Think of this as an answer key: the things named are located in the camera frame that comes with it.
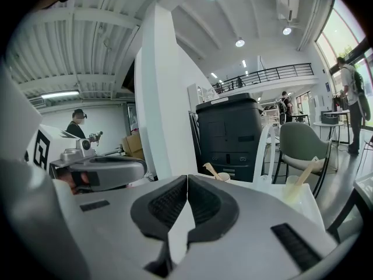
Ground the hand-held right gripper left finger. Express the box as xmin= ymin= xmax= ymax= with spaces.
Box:
xmin=69 ymin=174 xmax=188 ymax=280

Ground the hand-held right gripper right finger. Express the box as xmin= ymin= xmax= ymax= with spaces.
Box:
xmin=174 ymin=174 xmax=339 ymax=280

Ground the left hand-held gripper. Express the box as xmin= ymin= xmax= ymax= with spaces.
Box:
xmin=26 ymin=124 xmax=148 ymax=194

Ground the translucent yellowish cup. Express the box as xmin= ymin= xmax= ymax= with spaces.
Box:
xmin=284 ymin=175 xmax=304 ymax=205

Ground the white arched faucet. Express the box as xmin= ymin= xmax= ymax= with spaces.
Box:
xmin=252 ymin=124 xmax=277 ymax=191

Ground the fluorescent tube light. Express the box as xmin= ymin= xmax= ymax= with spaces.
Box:
xmin=40 ymin=89 xmax=80 ymax=100

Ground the grey chair with black legs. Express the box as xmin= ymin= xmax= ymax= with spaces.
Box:
xmin=272 ymin=122 xmax=333 ymax=198

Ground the black printer cabinet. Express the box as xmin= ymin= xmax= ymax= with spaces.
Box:
xmin=189 ymin=92 xmax=265 ymax=183

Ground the small white sink basin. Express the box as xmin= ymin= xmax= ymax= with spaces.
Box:
xmin=352 ymin=172 xmax=373 ymax=198

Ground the round white table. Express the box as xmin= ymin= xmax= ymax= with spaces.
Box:
xmin=313 ymin=120 xmax=347 ymax=153

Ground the flat black box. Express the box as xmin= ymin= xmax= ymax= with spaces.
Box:
xmin=320 ymin=114 xmax=341 ymax=125

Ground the black balcony railing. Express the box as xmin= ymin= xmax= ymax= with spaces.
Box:
xmin=212 ymin=62 xmax=315 ymax=95

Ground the large window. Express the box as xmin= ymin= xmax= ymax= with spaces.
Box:
xmin=314 ymin=0 xmax=373 ymax=99

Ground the white ceiling air conditioner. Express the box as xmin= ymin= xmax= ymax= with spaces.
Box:
xmin=275 ymin=0 xmax=301 ymax=22

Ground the small silver gripper camera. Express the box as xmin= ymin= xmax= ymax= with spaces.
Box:
xmin=76 ymin=138 xmax=92 ymax=152

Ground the black sink frame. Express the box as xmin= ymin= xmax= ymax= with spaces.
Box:
xmin=326 ymin=187 xmax=367 ymax=242

